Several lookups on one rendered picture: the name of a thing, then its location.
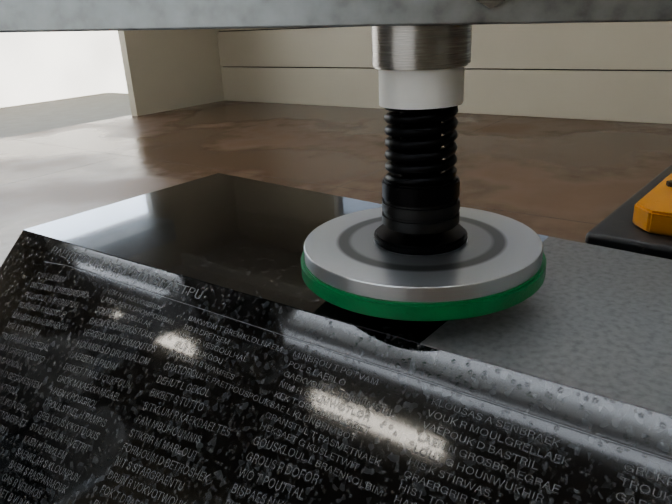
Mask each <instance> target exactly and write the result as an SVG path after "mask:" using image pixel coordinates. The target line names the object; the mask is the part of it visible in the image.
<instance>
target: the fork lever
mask: <svg viewBox="0 0 672 504"><path fill-rule="evenodd" d="M659 21H672V0H0V33H11V32H70V31H129V30H187V29H246V28H305V27H364V26H423V25H482V24H541V23H600V22H659Z"/></svg>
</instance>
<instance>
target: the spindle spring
mask: <svg viewBox="0 0 672 504"><path fill-rule="evenodd" d="M385 109H386V110H389V111H392V112H388V113H386V114H385V115H384V120H385V121H386V122H387V123H389V125H387V126H386V127H385V129H384V132H385V134H386V135H389V136H388V137H387V138H386V139H385V145H386V146H387V147H388V148H389V149H387V150H386V151H385V157H386V159H388V161H387V162H386V163H385V169H386V170H387V171H388V172H389V173H387V174H386V176H385V179H386V180H387V181H389V182H391V183H394V184H399V185H406V186H428V185H436V184H441V183H444V182H447V181H449V180H451V179H452V178H454V177H455V175H456V172H457V169H456V167H455V166H454V165H455V163H456V162H457V156H456V154H455V152H456V151H457V144H456V142H455V140H456V138H457V137H458V134H457V131H456V130H455V128H456V127H457V124H458V120H457V118H456V117H455V115H456V114H457V113H458V106H454V107H448V108H442V110H441V111H437V112H431V113H422V114H400V112H413V111H425V110H433V109H424V110H401V109H389V108H385ZM439 121H442V122H444V123H441V124H436V125H430V126H421V127H400V125H411V124H425V123H433V122H439ZM439 134H444V135H443V136H440V137H436V138H430V139H421V140H400V137H401V138H413V137H426V136H434V135H439ZM442 146H444V147H445V148H441V149H438V150H433V151H427V152H414V153H404V152H400V150H422V149H431V148H437V147H442ZM443 158H445V160H443ZM440 159H441V161H440V162H436V163H431V164H423V165H400V162H402V163H419V162H429V161H435V160H440ZM444 170H445V171H446V172H444V173H441V174H437V175H432V176H425V177H398V176H394V175H393V174H400V175H423V174H431V173H437V172H441V171H444Z"/></svg>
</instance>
